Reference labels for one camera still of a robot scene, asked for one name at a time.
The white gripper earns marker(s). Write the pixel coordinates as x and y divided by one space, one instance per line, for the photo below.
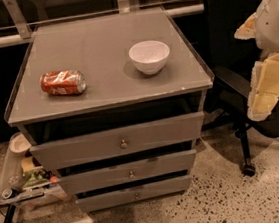
275 25

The grey drawer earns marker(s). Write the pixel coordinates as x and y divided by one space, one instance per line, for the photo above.
128 172
137 193
118 142

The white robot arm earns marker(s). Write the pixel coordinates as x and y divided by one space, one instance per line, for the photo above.
263 26

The grey bottom drawer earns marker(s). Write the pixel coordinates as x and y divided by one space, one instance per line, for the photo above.
137 193

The grey drawer cabinet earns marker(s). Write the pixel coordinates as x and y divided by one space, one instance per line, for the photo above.
117 95

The grey top drawer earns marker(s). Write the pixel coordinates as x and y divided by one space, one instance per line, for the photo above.
118 142

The black office chair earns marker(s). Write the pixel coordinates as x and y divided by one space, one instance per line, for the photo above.
232 60

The white ceramic bowl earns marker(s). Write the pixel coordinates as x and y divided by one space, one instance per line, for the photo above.
149 57

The orange soda can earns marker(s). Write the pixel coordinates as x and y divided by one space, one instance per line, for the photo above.
63 82

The green snack bag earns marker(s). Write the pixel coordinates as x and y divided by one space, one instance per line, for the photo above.
35 177

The white cup in tray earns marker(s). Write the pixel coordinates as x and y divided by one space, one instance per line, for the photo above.
18 144

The metal railing bar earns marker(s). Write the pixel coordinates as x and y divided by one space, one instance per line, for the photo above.
7 41

